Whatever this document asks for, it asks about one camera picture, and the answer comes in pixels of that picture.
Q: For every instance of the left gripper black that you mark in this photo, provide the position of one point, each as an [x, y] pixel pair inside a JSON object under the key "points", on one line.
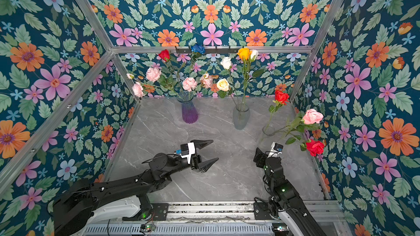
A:
{"points": [[196, 164]]}

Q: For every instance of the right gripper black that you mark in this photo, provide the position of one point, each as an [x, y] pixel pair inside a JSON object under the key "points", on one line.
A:
{"points": [[260, 155]]}

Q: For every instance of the purple blue glass vase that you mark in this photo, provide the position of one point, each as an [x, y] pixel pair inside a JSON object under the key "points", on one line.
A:
{"points": [[189, 112]]}

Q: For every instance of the clear ribbed glass vase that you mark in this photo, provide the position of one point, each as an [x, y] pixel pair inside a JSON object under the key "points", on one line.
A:
{"points": [[241, 115]]}

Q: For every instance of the pink rosebud stem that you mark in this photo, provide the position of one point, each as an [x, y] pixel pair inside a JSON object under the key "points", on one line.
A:
{"points": [[294, 131]]}

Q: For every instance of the cream peach rose stem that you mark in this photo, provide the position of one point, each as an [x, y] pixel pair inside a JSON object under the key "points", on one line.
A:
{"points": [[225, 89]]}

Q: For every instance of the pink carnation spray stem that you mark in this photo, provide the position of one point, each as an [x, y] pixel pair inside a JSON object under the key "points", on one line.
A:
{"points": [[153, 80]]}

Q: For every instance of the white rose stem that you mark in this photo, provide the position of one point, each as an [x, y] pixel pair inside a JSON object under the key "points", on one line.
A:
{"points": [[227, 65]]}

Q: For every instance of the white rose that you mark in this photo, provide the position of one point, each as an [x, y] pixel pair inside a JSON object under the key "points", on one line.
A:
{"points": [[253, 55]]}

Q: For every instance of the blue rose stem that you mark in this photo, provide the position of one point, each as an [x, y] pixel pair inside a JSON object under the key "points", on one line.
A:
{"points": [[197, 51]]}

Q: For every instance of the orange rose stem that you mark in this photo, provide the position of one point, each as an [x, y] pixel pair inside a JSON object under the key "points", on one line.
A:
{"points": [[244, 54]]}

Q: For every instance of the red rose stem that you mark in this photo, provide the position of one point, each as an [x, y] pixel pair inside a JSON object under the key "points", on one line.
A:
{"points": [[170, 75], [281, 100], [306, 143]]}

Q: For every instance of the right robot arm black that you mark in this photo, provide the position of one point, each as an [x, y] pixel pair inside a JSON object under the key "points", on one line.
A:
{"points": [[285, 203]]}

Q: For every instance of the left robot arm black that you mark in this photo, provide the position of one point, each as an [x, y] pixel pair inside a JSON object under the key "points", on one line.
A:
{"points": [[86, 202]]}

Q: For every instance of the black hook rack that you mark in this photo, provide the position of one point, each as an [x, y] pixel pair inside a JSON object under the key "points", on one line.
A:
{"points": [[210, 50]]}

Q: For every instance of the aluminium back crossbar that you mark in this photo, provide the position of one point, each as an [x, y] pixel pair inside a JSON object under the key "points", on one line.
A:
{"points": [[157, 50]]}

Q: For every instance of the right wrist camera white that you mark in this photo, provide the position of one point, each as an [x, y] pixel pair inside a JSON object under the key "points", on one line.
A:
{"points": [[276, 150]]}

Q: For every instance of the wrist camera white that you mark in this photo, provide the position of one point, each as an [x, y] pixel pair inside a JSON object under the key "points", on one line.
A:
{"points": [[187, 151], [276, 150]]}

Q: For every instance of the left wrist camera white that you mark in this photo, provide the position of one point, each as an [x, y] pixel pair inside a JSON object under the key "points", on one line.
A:
{"points": [[187, 151]]}

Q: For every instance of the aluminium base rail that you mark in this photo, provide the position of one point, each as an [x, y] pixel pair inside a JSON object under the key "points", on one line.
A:
{"points": [[227, 218]]}

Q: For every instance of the aluminium frame post right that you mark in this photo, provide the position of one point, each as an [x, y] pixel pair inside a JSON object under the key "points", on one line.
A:
{"points": [[321, 35]]}

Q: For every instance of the aluminium frame post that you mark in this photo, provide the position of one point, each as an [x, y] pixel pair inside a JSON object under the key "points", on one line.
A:
{"points": [[103, 37], [321, 35]]}

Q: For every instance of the aluminium frame post left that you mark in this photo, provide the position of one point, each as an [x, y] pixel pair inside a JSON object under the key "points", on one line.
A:
{"points": [[103, 37]]}

